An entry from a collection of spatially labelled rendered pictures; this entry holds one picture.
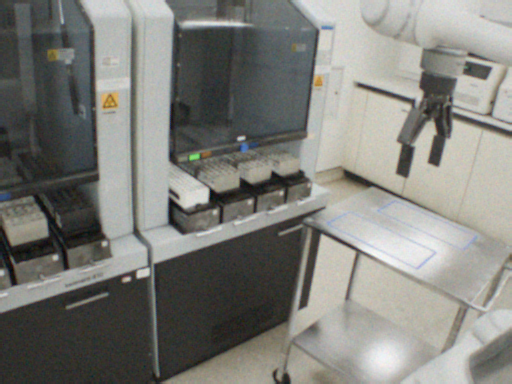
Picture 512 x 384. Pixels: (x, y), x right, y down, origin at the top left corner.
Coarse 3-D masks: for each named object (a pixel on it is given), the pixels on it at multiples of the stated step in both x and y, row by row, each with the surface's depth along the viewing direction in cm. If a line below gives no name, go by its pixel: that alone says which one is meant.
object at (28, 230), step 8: (40, 216) 122; (16, 224) 116; (24, 224) 117; (32, 224) 119; (40, 224) 120; (8, 232) 115; (16, 232) 116; (24, 232) 118; (32, 232) 120; (40, 232) 121; (16, 240) 117; (24, 240) 119; (32, 240) 120
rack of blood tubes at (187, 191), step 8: (176, 168) 166; (176, 176) 160; (184, 176) 160; (176, 184) 153; (184, 184) 155; (192, 184) 155; (200, 184) 155; (176, 192) 150; (184, 192) 149; (192, 192) 149; (200, 192) 150; (208, 192) 153; (176, 200) 152; (184, 200) 148; (192, 200) 150; (200, 200) 152; (184, 208) 149
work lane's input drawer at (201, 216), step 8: (208, 200) 155; (176, 208) 150; (192, 208) 149; (200, 208) 149; (208, 208) 151; (216, 208) 153; (176, 216) 151; (184, 216) 146; (192, 216) 147; (200, 216) 149; (208, 216) 152; (216, 216) 154; (184, 224) 147; (192, 224) 149; (200, 224) 151; (208, 224) 153; (216, 224) 156; (192, 232) 150; (208, 232) 149
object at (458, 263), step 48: (384, 192) 175; (336, 240) 141; (384, 240) 140; (432, 240) 143; (480, 240) 145; (432, 288) 120; (480, 288) 119; (288, 336) 169; (336, 336) 175; (384, 336) 176
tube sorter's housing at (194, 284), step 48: (144, 0) 123; (144, 48) 123; (144, 96) 129; (144, 144) 135; (288, 144) 190; (144, 192) 142; (144, 240) 146; (192, 240) 151; (240, 240) 167; (288, 240) 186; (192, 288) 160; (240, 288) 178; (288, 288) 200; (192, 336) 170; (240, 336) 191
